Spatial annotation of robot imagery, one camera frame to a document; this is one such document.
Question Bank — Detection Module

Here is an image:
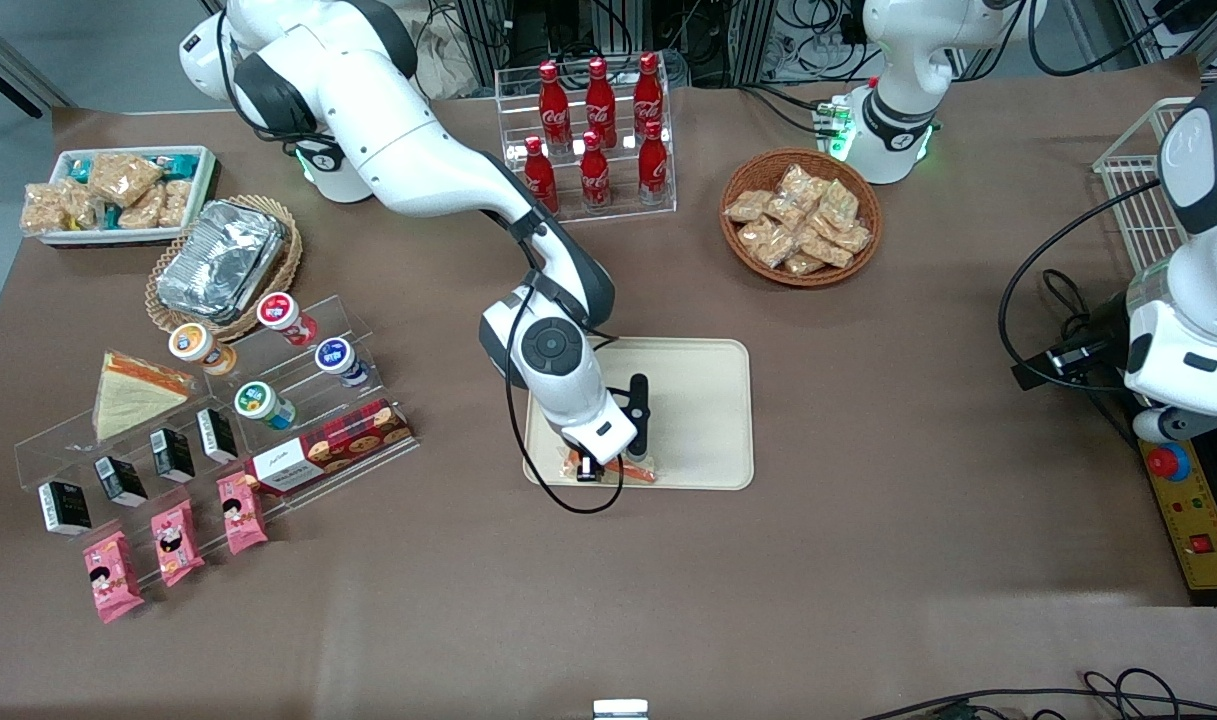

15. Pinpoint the red tartan cookie box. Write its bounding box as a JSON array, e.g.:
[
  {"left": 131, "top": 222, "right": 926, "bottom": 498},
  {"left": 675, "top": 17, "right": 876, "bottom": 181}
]
[{"left": 244, "top": 398, "right": 414, "bottom": 498}]

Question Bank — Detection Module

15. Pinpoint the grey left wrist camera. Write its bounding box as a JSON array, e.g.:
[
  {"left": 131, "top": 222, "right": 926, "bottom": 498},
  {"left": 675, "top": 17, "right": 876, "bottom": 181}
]
[{"left": 1132, "top": 404, "right": 1217, "bottom": 444}]

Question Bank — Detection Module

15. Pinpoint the black cable bundle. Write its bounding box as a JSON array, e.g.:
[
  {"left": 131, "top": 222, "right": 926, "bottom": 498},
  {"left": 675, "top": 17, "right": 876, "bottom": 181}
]
[{"left": 1041, "top": 268, "right": 1131, "bottom": 421}]

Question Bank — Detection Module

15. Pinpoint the green lid yogurt cup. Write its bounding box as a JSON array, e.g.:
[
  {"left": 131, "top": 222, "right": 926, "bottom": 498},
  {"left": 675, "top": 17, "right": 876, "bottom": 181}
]
[{"left": 234, "top": 381, "right": 297, "bottom": 431}]

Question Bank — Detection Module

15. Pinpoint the clear acrylic bottle rack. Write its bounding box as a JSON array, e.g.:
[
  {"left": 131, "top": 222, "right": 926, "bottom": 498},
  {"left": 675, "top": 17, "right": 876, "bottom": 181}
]
[{"left": 495, "top": 62, "right": 678, "bottom": 231}]

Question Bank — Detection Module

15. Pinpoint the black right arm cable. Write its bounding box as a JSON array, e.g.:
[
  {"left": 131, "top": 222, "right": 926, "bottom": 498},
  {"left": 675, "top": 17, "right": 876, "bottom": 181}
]
[{"left": 505, "top": 270, "right": 629, "bottom": 515}]

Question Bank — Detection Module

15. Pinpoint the red lid yogurt cup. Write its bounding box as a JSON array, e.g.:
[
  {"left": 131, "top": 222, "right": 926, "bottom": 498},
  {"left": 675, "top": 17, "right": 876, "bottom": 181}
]
[{"left": 257, "top": 292, "right": 319, "bottom": 348}]

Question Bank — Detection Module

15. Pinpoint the black equipment rack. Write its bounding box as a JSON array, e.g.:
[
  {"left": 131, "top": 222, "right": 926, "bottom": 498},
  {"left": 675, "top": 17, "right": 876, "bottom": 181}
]
[{"left": 453, "top": 0, "right": 869, "bottom": 87}]

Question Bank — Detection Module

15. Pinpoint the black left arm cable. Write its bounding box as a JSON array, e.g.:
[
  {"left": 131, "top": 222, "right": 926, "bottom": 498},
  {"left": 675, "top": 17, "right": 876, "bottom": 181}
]
[{"left": 1000, "top": 180, "right": 1164, "bottom": 393}]

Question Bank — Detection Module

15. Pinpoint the white wire rack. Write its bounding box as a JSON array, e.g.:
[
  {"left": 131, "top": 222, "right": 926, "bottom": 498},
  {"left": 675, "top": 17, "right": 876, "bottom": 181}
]
[{"left": 1092, "top": 97, "right": 1197, "bottom": 276}]

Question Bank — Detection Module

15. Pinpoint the white rectangular bin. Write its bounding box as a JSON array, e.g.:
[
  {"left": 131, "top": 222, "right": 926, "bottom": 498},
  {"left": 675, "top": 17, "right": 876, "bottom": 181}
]
[{"left": 25, "top": 146, "right": 219, "bottom": 248}]

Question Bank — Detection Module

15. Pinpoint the crumpled beige cloth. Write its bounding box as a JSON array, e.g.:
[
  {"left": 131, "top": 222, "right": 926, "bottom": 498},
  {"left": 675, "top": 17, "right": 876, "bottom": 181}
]
[{"left": 408, "top": 15, "right": 479, "bottom": 101}]

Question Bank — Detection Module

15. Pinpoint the large tan cracker packet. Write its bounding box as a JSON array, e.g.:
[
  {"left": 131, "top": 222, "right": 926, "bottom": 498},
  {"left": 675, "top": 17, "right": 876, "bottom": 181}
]
[{"left": 88, "top": 152, "right": 164, "bottom": 206}]

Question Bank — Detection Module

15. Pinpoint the black floor cable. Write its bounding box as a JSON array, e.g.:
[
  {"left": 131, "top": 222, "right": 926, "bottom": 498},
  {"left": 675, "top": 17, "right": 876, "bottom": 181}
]
[{"left": 858, "top": 668, "right": 1217, "bottom": 720}]

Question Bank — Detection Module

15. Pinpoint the clear acrylic stepped stand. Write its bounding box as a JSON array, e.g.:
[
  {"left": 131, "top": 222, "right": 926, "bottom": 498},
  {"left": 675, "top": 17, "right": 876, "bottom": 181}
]
[{"left": 13, "top": 293, "right": 421, "bottom": 591}]

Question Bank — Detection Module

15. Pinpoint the aluminium foil container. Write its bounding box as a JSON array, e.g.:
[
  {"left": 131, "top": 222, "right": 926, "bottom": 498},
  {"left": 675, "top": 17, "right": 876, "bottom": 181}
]
[{"left": 156, "top": 199, "right": 289, "bottom": 324}]

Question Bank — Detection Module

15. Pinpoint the triangle sandwich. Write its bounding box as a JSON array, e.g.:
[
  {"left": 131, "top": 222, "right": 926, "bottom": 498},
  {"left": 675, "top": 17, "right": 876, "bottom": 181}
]
[
  {"left": 562, "top": 448, "right": 660, "bottom": 487},
  {"left": 92, "top": 350, "right": 195, "bottom": 442}
]

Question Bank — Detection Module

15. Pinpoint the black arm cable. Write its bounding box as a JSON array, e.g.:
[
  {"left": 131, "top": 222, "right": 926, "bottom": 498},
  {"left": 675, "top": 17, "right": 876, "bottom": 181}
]
[
  {"left": 1000, "top": 180, "right": 1164, "bottom": 393},
  {"left": 505, "top": 270, "right": 629, "bottom": 515}
]

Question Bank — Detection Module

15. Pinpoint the round brown wicker basket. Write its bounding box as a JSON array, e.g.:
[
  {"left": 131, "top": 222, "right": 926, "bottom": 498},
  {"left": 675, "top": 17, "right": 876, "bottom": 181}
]
[{"left": 719, "top": 148, "right": 883, "bottom": 289}]

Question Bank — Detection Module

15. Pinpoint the black base cable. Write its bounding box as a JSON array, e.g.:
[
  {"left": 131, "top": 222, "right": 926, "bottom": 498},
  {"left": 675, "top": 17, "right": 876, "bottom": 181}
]
[{"left": 733, "top": 83, "right": 835, "bottom": 136}]

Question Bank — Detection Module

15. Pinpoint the pink snack packet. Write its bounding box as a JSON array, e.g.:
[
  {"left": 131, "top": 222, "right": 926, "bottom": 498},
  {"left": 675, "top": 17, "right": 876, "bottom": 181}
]
[
  {"left": 150, "top": 499, "right": 206, "bottom": 587},
  {"left": 82, "top": 530, "right": 146, "bottom": 624},
  {"left": 216, "top": 472, "right": 269, "bottom": 556}
]

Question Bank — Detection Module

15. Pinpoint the red cola bottle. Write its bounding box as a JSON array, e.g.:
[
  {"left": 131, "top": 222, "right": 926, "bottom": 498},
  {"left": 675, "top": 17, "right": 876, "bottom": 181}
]
[
  {"left": 633, "top": 52, "right": 665, "bottom": 136},
  {"left": 579, "top": 131, "right": 612, "bottom": 211},
  {"left": 585, "top": 57, "right": 617, "bottom": 149},
  {"left": 638, "top": 120, "right": 670, "bottom": 204},
  {"left": 538, "top": 61, "right": 572, "bottom": 153},
  {"left": 524, "top": 136, "right": 560, "bottom": 213}
]

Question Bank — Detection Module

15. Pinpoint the beige plastic tray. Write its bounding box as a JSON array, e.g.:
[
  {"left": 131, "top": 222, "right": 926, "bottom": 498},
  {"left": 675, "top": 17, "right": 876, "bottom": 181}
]
[{"left": 523, "top": 336, "right": 755, "bottom": 491}]

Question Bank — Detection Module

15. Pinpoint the small black carton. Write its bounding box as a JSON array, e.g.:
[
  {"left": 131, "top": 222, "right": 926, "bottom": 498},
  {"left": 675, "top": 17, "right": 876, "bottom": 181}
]
[
  {"left": 150, "top": 428, "right": 196, "bottom": 483},
  {"left": 95, "top": 456, "right": 149, "bottom": 508},
  {"left": 197, "top": 408, "right": 238, "bottom": 464},
  {"left": 38, "top": 482, "right": 93, "bottom": 536}
]

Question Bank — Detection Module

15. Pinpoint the yellow emergency stop box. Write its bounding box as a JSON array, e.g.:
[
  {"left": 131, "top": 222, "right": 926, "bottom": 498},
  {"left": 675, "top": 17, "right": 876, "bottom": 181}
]
[{"left": 1136, "top": 438, "right": 1217, "bottom": 608}]

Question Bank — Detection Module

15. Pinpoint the blue lid yogurt cup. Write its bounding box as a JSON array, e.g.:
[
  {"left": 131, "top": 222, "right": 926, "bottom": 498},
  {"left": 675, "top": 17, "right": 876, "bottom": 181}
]
[{"left": 314, "top": 337, "right": 371, "bottom": 388}]

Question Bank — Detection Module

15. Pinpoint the oval light wicker basket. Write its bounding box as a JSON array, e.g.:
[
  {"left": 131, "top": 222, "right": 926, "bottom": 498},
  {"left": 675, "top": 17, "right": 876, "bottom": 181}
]
[{"left": 145, "top": 194, "right": 303, "bottom": 343}]

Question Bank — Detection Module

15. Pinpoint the orange lid yogurt cup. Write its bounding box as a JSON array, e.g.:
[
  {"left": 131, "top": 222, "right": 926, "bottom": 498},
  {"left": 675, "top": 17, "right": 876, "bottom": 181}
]
[{"left": 168, "top": 323, "right": 238, "bottom": 377}]

